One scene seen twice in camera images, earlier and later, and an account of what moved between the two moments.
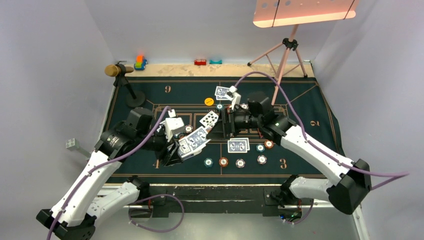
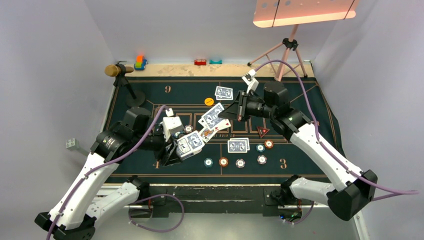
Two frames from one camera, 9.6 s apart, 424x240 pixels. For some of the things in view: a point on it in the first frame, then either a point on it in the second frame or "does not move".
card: x=221 y=91 → x=224 y=98
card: x=246 y=139 does not move
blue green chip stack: x=208 y=162 does not move
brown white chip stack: x=240 y=163 does not move
